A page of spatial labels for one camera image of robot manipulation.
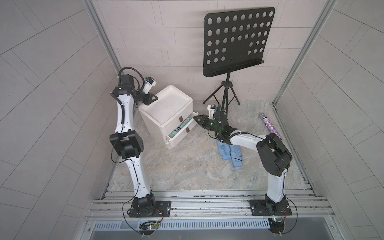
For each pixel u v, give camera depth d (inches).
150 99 30.1
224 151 35.0
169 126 30.3
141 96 29.2
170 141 32.3
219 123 26.8
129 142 21.4
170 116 31.0
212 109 32.2
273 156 19.5
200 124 30.4
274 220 27.1
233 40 27.2
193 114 35.9
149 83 29.8
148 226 25.8
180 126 34.2
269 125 39.1
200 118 32.5
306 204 29.1
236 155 34.1
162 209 28.1
